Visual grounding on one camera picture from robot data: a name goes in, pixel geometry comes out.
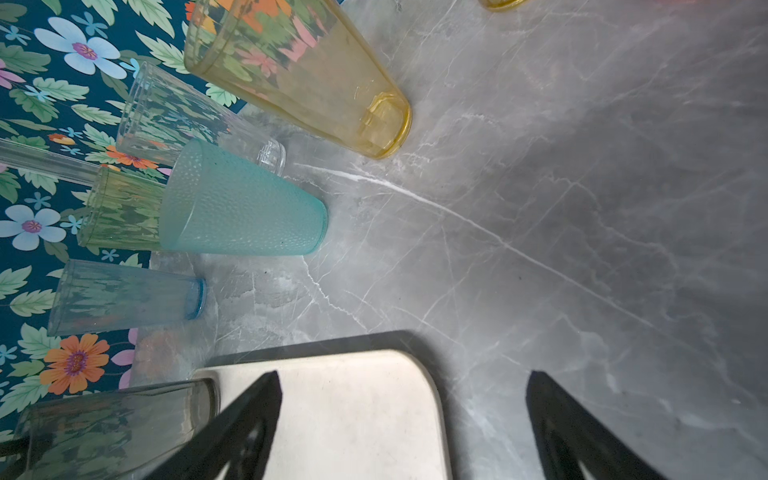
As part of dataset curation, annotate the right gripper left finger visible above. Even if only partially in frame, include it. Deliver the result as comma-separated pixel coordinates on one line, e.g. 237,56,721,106
148,371,282,479

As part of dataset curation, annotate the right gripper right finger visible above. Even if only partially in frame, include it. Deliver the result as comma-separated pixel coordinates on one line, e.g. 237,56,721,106
526,371,665,480

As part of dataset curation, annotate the grey smoky tumbler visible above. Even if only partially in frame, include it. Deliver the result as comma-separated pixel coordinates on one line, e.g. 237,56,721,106
1,379,219,479

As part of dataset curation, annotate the beige plastic tray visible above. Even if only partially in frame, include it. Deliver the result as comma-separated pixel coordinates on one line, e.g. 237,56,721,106
193,350,452,479

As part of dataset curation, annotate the light blue tumbler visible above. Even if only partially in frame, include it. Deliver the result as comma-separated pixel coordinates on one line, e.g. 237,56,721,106
47,260,206,336

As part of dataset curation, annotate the tall green faceted tumbler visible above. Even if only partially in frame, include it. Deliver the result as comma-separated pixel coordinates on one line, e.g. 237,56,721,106
77,167,165,251

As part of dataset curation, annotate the teal dotted tumbler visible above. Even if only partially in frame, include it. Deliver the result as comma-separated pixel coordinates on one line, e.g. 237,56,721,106
159,140,328,256

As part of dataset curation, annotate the clear glass tumbler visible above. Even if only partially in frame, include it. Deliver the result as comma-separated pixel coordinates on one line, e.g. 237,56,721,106
116,62,286,176

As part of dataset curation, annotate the tall yellow tumbler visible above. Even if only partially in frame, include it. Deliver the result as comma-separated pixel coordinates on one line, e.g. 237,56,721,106
184,0,412,159

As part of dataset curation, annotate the short yellow tumbler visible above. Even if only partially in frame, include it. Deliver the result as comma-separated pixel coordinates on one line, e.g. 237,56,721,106
479,0,526,12

